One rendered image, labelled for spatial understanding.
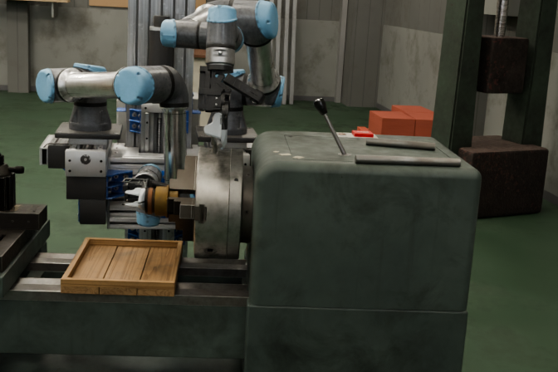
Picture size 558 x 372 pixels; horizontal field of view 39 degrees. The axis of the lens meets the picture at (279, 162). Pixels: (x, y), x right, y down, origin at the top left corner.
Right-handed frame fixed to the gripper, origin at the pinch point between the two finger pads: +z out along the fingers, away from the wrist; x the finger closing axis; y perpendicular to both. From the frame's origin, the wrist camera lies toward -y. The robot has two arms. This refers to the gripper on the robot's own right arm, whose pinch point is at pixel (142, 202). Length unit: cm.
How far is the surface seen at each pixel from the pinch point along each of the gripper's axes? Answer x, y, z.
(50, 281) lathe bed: -22.3, 24.3, 6.0
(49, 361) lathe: -54, 29, -10
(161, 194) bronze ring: 2.4, -5.2, -0.1
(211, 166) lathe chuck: 12.3, -19.1, 5.7
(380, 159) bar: 18, -63, 15
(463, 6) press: 58, -191, -394
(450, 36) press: 35, -186, -404
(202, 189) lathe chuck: 7.0, -17.1, 10.4
